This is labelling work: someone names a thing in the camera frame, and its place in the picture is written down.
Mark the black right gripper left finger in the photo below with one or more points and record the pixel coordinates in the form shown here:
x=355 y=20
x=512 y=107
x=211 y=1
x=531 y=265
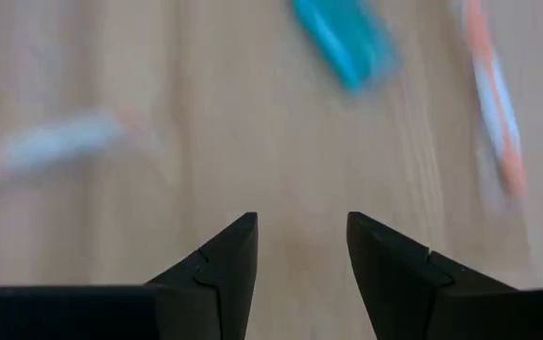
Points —
x=224 y=283

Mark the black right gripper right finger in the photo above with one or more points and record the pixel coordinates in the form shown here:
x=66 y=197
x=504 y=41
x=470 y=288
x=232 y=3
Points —
x=389 y=283

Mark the orange toothbrush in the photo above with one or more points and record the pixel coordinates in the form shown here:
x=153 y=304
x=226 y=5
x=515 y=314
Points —
x=63 y=139
x=493 y=94

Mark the teal toothpaste tube white cap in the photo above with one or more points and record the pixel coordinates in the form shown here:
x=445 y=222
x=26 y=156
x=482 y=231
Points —
x=342 y=38

